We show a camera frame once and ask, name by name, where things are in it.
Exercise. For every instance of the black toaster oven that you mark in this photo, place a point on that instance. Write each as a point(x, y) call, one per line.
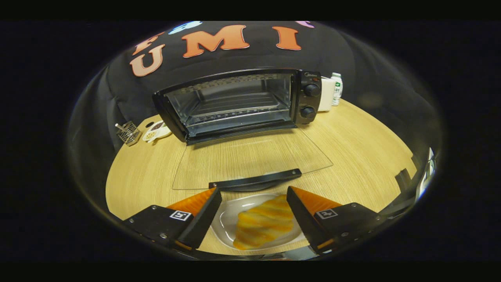
point(238, 103)

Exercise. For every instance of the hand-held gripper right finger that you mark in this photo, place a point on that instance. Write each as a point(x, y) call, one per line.
point(303, 221)

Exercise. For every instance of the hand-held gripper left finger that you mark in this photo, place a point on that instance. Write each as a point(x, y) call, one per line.
point(203, 221)

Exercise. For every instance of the white bottle green label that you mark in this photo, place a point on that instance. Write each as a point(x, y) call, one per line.
point(337, 88)

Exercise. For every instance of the golden croissant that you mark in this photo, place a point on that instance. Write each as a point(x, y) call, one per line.
point(262, 223)

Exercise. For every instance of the white pop-up toaster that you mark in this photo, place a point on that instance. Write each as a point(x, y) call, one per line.
point(327, 94)

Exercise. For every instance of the white divided snack dish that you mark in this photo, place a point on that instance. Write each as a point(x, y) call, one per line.
point(158, 131)

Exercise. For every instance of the black backdrop cloth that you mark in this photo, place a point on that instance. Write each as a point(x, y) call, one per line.
point(117, 90)

